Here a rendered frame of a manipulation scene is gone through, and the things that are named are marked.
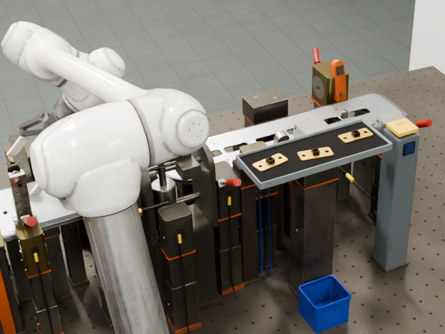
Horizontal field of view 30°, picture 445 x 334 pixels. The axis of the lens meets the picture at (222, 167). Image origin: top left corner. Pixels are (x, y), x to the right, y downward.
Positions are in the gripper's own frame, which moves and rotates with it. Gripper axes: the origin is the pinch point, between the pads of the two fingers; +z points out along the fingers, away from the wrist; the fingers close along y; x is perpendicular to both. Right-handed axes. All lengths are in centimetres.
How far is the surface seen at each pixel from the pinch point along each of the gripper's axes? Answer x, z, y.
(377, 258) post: 74, -34, 61
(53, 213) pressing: 4.0, 2.0, 12.7
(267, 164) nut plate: 23, -46, 38
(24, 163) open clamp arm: 8.5, 5.3, -8.1
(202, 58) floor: 259, 48, -145
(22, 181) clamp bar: -16.4, -11.3, 13.7
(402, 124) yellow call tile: 54, -70, 44
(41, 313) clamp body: 1.4, 19.8, 30.9
